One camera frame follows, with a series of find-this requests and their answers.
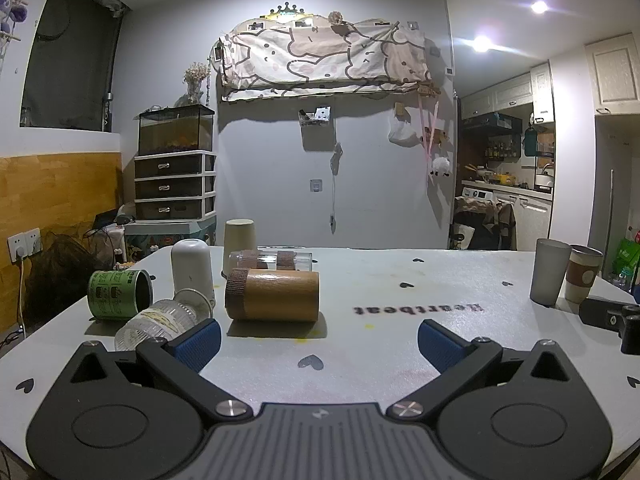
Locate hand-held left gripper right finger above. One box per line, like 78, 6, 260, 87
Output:
385, 318, 589, 423

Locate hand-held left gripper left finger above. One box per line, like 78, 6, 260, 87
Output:
50, 318, 255, 423

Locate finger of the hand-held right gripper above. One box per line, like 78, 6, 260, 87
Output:
579, 296, 632, 332

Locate paper cup with brown sleeve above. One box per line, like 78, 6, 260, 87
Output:
564, 244, 605, 305

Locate clear plastic cup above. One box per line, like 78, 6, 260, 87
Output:
114, 288, 215, 354

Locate grey translucent cup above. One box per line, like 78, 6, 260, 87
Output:
529, 238, 572, 306

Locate white cup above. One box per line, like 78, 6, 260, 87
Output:
170, 239, 216, 309

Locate beige paper cup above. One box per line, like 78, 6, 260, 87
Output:
222, 218, 259, 277

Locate clear cup with brown sleeve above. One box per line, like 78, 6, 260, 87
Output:
227, 248, 314, 274

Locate green bag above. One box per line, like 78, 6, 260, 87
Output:
612, 236, 640, 277

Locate green tin can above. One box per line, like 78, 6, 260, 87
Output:
87, 269, 154, 321

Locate chair with draped clothes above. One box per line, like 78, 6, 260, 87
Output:
451, 197, 517, 252

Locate white washing machine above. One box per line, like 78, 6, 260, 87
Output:
462, 186, 502, 207

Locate white plastic drawer unit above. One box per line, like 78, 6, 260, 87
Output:
133, 151, 218, 222

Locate black mesh bag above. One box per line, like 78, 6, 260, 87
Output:
21, 234, 113, 328

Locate glass fish tank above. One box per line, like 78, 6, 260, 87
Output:
137, 104, 216, 156

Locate white plastic bag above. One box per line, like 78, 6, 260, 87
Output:
388, 114, 419, 147

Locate dried flower bouquet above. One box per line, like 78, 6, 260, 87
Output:
183, 61, 211, 106

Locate printed blanket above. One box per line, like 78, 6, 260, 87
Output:
214, 18, 432, 104

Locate dark window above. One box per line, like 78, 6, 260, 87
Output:
20, 0, 132, 134

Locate gold crown decoration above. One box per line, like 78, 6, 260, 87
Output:
263, 2, 312, 22

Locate hanging white cable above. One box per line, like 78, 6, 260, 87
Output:
329, 142, 344, 234

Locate white wall socket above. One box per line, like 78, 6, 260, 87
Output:
7, 228, 42, 264

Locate white kitchen wall cabinet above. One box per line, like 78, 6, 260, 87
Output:
584, 33, 640, 117

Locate clear wall shelf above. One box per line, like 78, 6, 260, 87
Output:
298, 105, 332, 127

